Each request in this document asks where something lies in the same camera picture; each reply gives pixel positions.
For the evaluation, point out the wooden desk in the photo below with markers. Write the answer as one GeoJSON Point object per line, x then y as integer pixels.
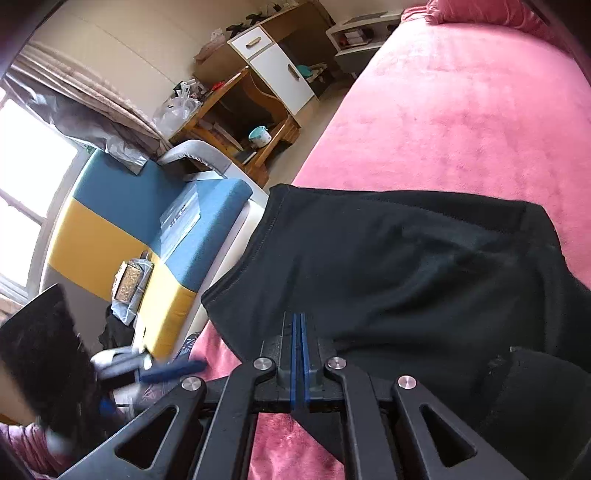
{"type": "Point", "coordinates": [258, 101]}

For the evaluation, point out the white nightstand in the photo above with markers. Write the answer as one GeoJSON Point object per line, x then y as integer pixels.
{"type": "Point", "coordinates": [360, 39]}

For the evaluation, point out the teal cup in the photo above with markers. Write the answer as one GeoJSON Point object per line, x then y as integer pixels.
{"type": "Point", "coordinates": [258, 136]}

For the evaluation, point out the bed with pink blanket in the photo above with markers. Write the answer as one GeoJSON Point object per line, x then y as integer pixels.
{"type": "Point", "coordinates": [438, 115]}

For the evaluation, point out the clear plastic bags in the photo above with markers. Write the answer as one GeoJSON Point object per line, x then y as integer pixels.
{"type": "Point", "coordinates": [178, 110]}

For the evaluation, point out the brown snack packet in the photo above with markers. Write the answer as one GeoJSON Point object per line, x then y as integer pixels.
{"type": "Point", "coordinates": [129, 286]}

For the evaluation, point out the teal bowl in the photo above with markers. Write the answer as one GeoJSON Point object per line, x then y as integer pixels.
{"type": "Point", "coordinates": [305, 71]}

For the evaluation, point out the person's left forearm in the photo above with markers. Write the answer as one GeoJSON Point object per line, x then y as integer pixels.
{"type": "Point", "coordinates": [27, 450]}

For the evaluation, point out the blue and yellow sofa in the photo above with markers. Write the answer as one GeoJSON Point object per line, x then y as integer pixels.
{"type": "Point", "coordinates": [115, 217]}

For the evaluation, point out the white cabinet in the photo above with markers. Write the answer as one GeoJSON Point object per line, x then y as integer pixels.
{"type": "Point", "coordinates": [277, 69]}

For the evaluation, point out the red quilt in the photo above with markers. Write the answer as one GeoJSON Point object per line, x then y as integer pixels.
{"type": "Point", "coordinates": [461, 14]}

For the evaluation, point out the grey padded chair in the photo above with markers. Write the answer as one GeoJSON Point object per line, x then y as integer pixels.
{"type": "Point", "coordinates": [198, 154]}

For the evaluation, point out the clear document bag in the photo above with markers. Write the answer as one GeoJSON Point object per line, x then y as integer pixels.
{"type": "Point", "coordinates": [180, 221]}

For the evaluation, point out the window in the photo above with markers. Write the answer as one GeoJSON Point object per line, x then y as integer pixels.
{"type": "Point", "coordinates": [27, 161]}

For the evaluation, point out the patterned curtain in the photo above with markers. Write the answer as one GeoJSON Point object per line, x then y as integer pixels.
{"type": "Point", "coordinates": [92, 87]}

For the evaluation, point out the shoes on cabinet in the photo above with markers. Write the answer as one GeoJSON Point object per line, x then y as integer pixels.
{"type": "Point", "coordinates": [258, 16]}

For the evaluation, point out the black pants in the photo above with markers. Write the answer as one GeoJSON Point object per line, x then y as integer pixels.
{"type": "Point", "coordinates": [415, 277]}

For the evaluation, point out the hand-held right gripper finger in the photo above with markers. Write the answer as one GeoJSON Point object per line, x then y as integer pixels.
{"type": "Point", "coordinates": [304, 360]}
{"type": "Point", "coordinates": [294, 360]}

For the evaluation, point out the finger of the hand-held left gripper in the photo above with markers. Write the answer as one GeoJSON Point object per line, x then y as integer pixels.
{"type": "Point", "coordinates": [175, 369]}

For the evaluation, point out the black bag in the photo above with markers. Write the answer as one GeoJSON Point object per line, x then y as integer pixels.
{"type": "Point", "coordinates": [115, 332]}

